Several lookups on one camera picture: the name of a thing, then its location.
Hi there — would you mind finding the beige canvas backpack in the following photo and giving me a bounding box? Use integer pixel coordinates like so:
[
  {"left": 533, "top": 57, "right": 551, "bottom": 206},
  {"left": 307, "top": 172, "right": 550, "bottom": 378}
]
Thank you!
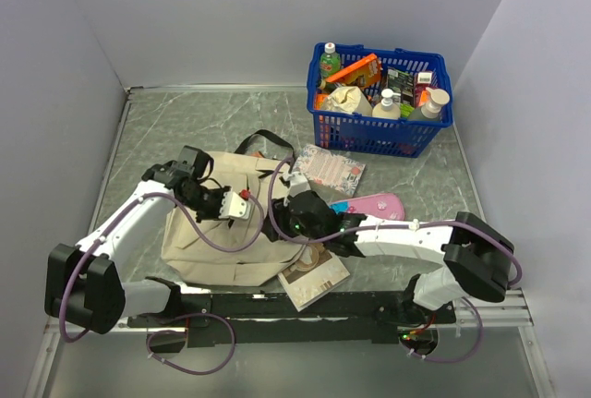
[{"left": 161, "top": 135, "right": 304, "bottom": 287}]

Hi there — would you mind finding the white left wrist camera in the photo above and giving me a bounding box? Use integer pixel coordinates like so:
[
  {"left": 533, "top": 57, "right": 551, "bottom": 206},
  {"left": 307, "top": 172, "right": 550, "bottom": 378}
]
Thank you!
[{"left": 218, "top": 189, "right": 252, "bottom": 221}]

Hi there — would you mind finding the aluminium frame rail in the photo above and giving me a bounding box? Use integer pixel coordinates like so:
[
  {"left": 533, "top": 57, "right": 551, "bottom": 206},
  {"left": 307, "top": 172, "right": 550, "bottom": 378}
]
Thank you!
[{"left": 44, "top": 290, "right": 535, "bottom": 335}]

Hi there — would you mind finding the dark snack packet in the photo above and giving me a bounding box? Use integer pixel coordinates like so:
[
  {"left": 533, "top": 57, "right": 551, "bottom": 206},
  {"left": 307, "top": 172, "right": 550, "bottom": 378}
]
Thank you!
[{"left": 385, "top": 67, "right": 415, "bottom": 106}]

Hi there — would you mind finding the beige crumpled paper bag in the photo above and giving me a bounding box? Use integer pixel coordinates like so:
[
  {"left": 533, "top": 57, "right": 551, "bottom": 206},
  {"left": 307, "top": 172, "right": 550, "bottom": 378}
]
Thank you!
[{"left": 320, "top": 86, "right": 372, "bottom": 116}]

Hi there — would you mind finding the pink blue pencil case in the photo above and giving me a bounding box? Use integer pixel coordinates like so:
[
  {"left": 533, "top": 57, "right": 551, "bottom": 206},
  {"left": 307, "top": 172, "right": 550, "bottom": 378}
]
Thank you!
[{"left": 330, "top": 193, "right": 405, "bottom": 221}]

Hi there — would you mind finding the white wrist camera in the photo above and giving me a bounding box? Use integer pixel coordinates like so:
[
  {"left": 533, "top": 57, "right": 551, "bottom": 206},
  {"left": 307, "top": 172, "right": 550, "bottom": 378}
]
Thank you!
[
  {"left": 218, "top": 189, "right": 252, "bottom": 221},
  {"left": 280, "top": 171, "right": 309, "bottom": 190}
]

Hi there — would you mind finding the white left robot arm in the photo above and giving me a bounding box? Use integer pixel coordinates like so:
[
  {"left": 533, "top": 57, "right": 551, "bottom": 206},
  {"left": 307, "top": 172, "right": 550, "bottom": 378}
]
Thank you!
[{"left": 44, "top": 146, "right": 229, "bottom": 343}]

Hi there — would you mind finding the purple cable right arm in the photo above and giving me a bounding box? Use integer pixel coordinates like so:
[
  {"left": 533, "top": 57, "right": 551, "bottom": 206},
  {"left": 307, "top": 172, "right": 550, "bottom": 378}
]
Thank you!
[{"left": 266, "top": 157, "right": 524, "bottom": 289}]

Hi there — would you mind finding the coffee cover book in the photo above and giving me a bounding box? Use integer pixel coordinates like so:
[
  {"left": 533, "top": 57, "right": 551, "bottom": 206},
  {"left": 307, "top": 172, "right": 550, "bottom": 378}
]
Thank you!
[{"left": 278, "top": 244, "right": 350, "bottom": 312}]

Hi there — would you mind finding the orange snack box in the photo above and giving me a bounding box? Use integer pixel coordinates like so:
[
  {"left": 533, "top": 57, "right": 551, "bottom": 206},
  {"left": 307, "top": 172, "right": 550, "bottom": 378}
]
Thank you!
[{"left": 317, "top": 54, "right": 381, "bottom": 92}]

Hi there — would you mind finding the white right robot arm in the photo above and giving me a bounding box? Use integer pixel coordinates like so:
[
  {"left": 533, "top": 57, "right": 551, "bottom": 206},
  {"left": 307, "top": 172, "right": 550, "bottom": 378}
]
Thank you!
[{"left": 264, "top": 190, "right": 518, "bottom": 322}]

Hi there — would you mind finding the green tea bottle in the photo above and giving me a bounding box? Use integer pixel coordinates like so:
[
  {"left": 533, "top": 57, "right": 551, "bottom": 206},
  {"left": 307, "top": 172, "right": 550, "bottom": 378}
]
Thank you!
[{"left": 320, "top": 42, "right": 342, "bottom": 79}]

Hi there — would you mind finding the cream pump bottle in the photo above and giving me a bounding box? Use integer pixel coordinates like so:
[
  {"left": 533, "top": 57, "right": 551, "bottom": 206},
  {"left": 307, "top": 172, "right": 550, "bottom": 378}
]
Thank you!
[{"left": 372, "top": 89, "right": 401, "bottom": 120}]

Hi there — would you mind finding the grey pump bottle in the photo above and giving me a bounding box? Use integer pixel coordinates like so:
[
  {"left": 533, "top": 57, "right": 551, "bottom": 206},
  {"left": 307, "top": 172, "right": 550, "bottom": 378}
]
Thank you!
[{"left": 407, "top": 87, "right": 451, "bottom": 122}]

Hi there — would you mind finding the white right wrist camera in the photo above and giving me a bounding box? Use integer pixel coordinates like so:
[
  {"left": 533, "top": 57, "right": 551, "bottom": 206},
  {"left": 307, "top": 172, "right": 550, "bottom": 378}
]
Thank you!
[{"left": 280, "top": 171, "right": 309, "bottom": 190}]

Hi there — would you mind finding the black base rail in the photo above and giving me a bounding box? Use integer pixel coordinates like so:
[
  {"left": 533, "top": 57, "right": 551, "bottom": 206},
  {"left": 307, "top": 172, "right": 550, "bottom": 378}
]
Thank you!
[{"left": 127, "top": 291, "right": 456, "bottom": 348}]

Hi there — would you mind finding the blue plastic basket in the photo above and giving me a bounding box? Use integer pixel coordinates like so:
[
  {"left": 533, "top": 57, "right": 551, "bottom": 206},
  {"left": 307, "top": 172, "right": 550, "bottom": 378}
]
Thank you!
[{"left": 307, "top": 42, "right": 453, "bottom": 158}]

